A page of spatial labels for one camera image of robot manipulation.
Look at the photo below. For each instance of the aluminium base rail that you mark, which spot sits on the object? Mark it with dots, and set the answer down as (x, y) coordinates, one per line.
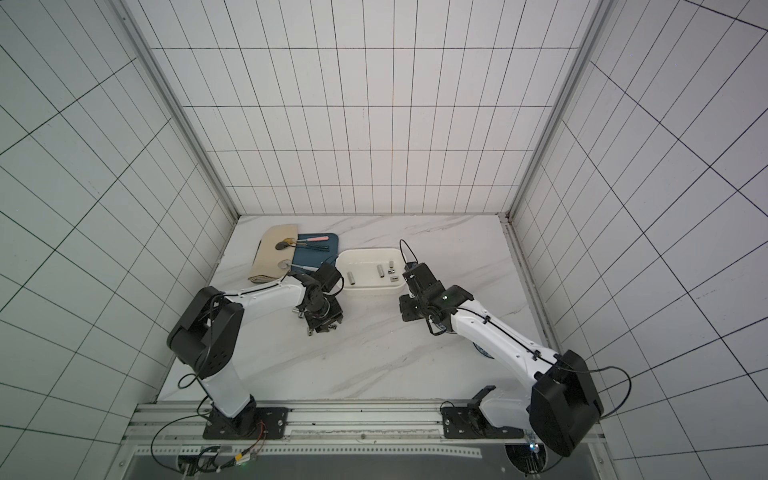
(432, 427)

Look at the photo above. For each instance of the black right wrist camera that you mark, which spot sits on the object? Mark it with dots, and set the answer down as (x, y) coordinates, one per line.
(429, 291)

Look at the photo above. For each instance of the black spoon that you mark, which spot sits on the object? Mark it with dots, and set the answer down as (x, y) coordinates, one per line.
(279, 247)

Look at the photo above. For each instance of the white storage box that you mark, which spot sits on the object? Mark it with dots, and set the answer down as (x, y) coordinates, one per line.
(362, 262)

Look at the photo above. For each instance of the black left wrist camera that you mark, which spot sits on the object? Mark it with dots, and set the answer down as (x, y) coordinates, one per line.
(330, 279)

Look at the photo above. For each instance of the silver spoon white handle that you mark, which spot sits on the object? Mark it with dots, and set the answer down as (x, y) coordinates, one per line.
(288, 266)

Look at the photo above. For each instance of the beige folded cloth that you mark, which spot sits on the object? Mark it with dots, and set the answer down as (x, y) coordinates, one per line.
(271, 263)

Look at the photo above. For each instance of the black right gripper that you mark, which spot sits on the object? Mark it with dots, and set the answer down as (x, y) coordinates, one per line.
(411, 306)

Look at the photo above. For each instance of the dark teal tray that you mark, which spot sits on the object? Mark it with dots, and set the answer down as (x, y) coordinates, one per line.
(316, 258)

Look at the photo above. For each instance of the gold spoon green handle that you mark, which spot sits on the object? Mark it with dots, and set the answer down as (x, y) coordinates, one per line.
(309, 246)

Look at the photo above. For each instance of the blue white patterned bowl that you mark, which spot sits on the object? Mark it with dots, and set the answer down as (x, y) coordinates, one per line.
(482, 351)

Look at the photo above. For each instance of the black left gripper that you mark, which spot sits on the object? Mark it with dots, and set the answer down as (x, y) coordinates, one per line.
(319, 326)

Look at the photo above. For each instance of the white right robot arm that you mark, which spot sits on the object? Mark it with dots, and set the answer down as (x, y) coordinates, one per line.
(557, 400)

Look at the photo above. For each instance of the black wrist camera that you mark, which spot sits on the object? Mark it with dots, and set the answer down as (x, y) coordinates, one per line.
(429, 291)
(330, 279)

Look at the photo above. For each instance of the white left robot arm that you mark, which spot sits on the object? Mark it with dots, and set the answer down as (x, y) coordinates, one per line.
(206, 335)

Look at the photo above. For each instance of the gold spoon pink handle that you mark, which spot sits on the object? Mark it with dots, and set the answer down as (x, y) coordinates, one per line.
(307, 240)

